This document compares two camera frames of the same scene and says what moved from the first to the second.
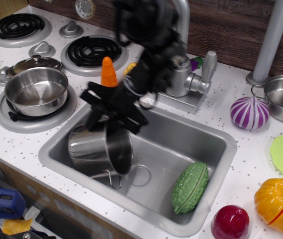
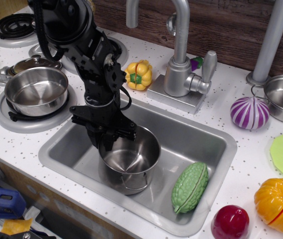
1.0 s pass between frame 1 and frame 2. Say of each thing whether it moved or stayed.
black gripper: moved
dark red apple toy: stayed
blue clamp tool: stayed
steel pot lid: stayed
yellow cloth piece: stayed
